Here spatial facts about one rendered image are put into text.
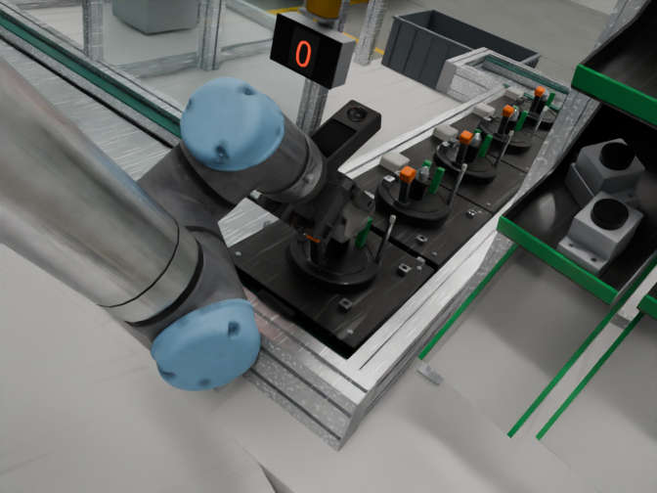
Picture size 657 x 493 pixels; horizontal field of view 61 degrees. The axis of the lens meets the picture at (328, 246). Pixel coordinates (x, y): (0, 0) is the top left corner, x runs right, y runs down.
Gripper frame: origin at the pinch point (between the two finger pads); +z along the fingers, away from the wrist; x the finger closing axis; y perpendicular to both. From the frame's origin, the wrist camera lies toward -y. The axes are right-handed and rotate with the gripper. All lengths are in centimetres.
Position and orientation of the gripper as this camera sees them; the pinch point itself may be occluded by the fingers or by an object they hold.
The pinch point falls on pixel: (354, 197)
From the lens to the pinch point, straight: 77.3
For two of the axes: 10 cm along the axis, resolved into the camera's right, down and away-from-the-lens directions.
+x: 7.9, 5.0, -3.5
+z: 3.2, 1.5, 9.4
